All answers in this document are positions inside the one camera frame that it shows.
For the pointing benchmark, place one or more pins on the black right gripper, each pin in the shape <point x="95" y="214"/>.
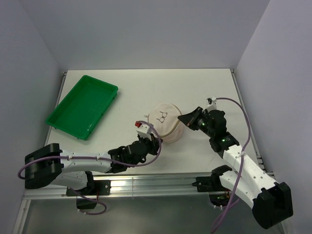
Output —
<point x="190" y="118"/>

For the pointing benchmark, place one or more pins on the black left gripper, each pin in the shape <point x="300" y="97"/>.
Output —
<point x="154" y="144"/>

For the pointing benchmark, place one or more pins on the white mesh laundry bag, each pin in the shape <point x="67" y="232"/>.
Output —
<point x="164" y="119"/>

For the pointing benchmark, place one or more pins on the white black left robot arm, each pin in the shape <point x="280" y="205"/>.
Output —
<point x="52" y="165"/>

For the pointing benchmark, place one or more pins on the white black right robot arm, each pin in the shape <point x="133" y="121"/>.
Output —
<point x="269" y="200"/>

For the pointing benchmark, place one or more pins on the green plastic tray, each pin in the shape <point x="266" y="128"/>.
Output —
<point x="83" y="107"/>

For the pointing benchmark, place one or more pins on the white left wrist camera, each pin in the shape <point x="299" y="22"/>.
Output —
<point x="144" y="130"/>

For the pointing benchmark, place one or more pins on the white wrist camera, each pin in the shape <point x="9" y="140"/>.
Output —
<point x="211" y="104"/>
<point x="144" y="130"/>

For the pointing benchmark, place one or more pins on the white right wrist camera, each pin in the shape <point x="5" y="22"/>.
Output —
<point x="211" y="104"/>

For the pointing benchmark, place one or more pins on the aluminium table edge rail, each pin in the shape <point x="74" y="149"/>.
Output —
<point x="129" y="186"/>

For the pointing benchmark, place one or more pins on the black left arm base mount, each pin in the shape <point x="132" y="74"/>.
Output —
<point x="88" y="198"/>

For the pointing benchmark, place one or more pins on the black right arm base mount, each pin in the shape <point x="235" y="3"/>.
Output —
<point x="219" y="196"/>

